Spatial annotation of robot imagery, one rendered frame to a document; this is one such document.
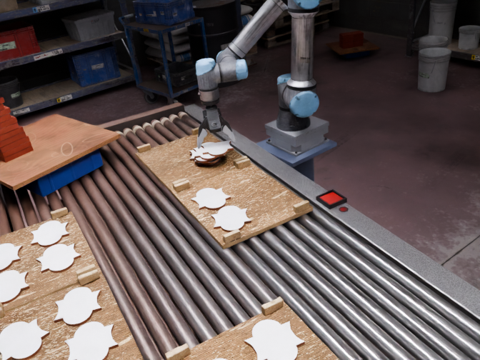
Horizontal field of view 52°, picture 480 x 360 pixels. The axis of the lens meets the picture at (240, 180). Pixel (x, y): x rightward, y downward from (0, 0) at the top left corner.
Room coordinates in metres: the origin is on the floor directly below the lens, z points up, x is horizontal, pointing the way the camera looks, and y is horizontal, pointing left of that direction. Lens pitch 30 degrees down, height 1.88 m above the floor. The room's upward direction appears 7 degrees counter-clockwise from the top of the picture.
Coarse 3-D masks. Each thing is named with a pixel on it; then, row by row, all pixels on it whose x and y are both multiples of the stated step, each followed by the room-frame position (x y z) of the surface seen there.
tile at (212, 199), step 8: (200, 192) 1.55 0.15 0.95; (208, 192) 1.54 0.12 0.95; (216, 192) 1.53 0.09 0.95; (192, 200) 1.51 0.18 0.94; (200, 200) 1.49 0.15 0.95; (208, 200) 1.49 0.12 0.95; (216, 200) 1.48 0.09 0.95; (224, 200) 1.47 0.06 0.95; (200, 208) 1.45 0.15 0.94; (208, 208) 1.44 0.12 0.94; (216, 208) 1.43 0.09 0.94
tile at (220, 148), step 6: (204, 144) 1.83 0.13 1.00; (210, 144) 1.83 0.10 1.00; (216, 144) 1.82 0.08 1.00; (222, 144) 1.82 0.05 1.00; (228, 144) 1.81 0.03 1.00; (204, 150) 1.78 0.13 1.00; (210, 150) 1.78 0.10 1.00; (216, 150) 1.77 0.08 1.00; (222, 150) 1.76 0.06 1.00; (228, 150) 1.77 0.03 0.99
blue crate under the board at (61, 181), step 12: (84, 156) 1.85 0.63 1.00; (96, 156) 1.89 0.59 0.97; (60, 168) 1.77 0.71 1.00; (72, 168) 1.80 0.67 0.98; (84, 168) 1.84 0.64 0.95; (96, 168) 1.88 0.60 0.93; (36, 180) 1.69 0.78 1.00; (48, 180) 1.72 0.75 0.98; (60, 180) 1.75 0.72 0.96; (72, 180) 1.79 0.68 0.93; (36, 192) 1.71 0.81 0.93; (48, 192) 1.71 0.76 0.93
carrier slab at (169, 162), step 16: (176, 144) 2.00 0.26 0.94; (192, 144) 1.98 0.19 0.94; (144, 160) 1.88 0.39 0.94; (160, 160) 1.87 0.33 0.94; (176, 160) 1.85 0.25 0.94; (224, 160) 1.80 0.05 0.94; (160, 176) 1.72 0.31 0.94; (176, 176) 1.71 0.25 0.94; (192, 176) 1.69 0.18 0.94; (208, 176) 1.68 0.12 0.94
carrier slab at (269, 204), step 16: (224, 176) 1.66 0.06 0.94; (240, 176) 1.65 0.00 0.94; (256, 176) 1.63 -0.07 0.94; (176, 192) 1.58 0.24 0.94; (192, 192) 1.57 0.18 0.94; (224, 192) 1.54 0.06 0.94; (240, 192) 1.53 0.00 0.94; (256, 192) 1.52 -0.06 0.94; (272, 192) 1.51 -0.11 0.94; (288, 192) 1.49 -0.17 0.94; (192, 208) 1.46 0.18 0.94; (240, 208) 1.43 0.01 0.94; (256, 208) 1.42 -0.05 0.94; (272, 208) 1.41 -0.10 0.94; (288, 208) 1.39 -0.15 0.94; (208, 224) 1.35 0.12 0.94; (256, 224) 1.32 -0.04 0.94; (272, 224) 1.31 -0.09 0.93; (240, 240) 1.26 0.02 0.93
